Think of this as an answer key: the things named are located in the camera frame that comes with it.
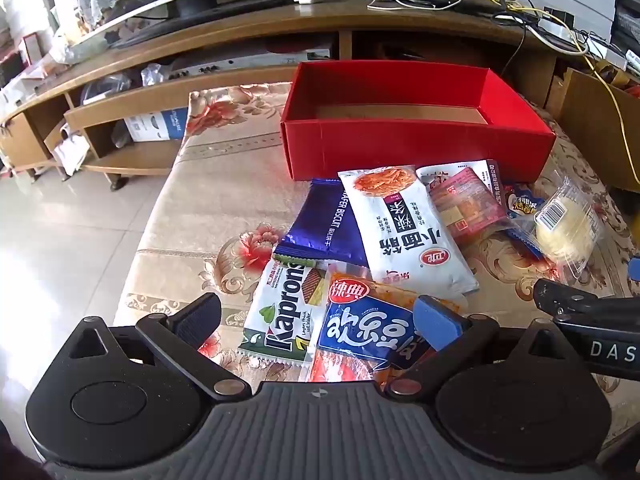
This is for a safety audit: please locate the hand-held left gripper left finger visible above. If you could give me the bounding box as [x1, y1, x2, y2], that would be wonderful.
[67, 292, 252, 402]

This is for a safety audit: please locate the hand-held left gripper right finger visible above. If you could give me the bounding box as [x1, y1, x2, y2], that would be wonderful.
[385, 296, 568, 402]

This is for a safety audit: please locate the round cake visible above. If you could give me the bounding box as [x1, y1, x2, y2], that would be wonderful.
[534, 176, 603, 273]

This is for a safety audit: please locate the orange blue-label snack packet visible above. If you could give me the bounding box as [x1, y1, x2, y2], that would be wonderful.
[305, 265, 468, 386]

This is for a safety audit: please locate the green white wafer packet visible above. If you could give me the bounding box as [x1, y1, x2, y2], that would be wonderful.
[237, 255, 333, 371]

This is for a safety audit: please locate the white noodle-picture snack packet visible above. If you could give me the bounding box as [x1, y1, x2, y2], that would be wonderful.
[337, 165, 480, 297]

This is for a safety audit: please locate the blue cartoon snack packet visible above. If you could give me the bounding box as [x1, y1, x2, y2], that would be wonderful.
[500, 182, 547, 262]

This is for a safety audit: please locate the red clear snack packet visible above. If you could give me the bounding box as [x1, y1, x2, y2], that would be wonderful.
[430, 167, 511, 247]

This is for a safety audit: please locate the white black-edged snack packet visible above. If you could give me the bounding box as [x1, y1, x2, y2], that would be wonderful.
[416, 159, 507, 206]

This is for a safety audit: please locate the purple-blue wafer packet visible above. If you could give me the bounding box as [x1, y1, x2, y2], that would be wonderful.
[274, 178, 371, 273]

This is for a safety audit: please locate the red cardboard box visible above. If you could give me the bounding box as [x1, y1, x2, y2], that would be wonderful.
[280, 61, 557, 182]

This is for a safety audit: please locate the brown cardboard box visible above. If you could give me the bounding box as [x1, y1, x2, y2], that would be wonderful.
[560, 67, 640, 193]

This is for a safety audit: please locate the white and blue box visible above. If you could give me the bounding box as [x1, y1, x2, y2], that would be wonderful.
[124, 110, 188, 142]

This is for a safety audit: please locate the stack of papers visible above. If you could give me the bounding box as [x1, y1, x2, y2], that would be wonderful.
[50, 130, 91, 176]

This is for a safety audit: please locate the clear plastic container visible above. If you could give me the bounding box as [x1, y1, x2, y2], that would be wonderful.
[80, 74, 131, 106]

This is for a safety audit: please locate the white power strip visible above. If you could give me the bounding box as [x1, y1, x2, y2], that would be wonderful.
[530, 15, 631, 61]

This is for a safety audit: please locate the silver AV receiver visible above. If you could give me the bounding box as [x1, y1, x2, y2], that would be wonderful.
[165, 50, 333, 81]

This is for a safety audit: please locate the wooden TV cabinet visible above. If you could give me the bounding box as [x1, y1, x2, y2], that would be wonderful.
[0, 0, 640, 191]

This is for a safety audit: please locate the yellow cable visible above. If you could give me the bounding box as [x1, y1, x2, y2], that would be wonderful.
[425, 0, 640, 186]

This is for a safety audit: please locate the thick white power cord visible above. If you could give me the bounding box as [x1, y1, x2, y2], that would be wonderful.
[525, 25, 590, 57]

